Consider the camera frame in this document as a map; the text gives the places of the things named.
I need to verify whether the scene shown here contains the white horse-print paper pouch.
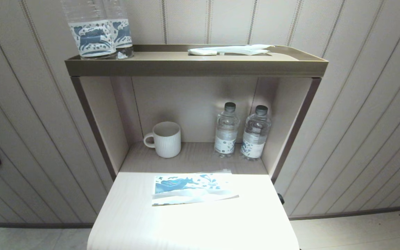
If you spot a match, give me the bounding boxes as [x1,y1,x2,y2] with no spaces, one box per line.
[151,169,240,207]

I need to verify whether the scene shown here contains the small clear water bottle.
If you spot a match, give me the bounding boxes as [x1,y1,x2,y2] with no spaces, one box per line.
[214,102,240,158]
[241,105,272,161]

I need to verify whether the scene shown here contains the white ribbed ceramic mug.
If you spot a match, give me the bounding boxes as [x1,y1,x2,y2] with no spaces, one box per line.
[143,122,182,158]

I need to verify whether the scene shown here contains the beige brown shelf unit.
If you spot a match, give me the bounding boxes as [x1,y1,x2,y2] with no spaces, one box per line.
[65,44,329,184]

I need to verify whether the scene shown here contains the white plastic sachet wrapper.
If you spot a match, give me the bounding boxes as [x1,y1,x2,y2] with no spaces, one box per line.
[188,44,275,56]

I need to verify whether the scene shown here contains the large horse-label water bottle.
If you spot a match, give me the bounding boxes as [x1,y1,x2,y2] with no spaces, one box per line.
[60,0,118,60]
[103,0,134,59]

